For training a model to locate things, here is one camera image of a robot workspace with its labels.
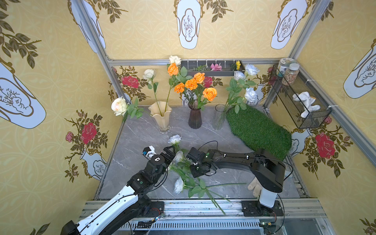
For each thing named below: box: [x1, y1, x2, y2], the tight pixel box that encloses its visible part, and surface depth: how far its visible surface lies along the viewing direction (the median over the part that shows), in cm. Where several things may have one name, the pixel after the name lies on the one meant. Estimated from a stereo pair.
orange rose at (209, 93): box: [202, 87, 218, 102], surface depth 78 cm
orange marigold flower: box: [173, 82, 186, 94], surface depth 85 cm
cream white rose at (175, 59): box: [168, 55, 182, 66], surface depth 85 cm
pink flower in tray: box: [210, 62, 223, 71], surface depth 90 cm
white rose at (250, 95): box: [244, 87, 258, 102], surface depth 78 cm
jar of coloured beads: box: [282, 63, 300, 86], surface depth 82 cm
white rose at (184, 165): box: [172, 150, 193, 175], surface depth 90 cm
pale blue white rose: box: [223, 70, 247, 115], surface depth 87 cm
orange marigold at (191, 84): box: [185, 78, 199, 107], surface depth 83 cm
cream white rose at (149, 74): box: [142, 69, 163, 117], surface depth 90 cm
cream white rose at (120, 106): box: [111, 96, 154, 119], surface depth 64 cm
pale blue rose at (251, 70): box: [231, 63, 260, 110], surface depth 78 cm
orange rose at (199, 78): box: [193, 71, 206, 101], surface depth 85 cm
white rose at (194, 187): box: [173, 176, 247, 200], surface depth 80 cm
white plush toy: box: [292, 91, 321, 118], surface depth 73 cm
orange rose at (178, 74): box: [164, 62, 193, 112], surface depth 86 cm
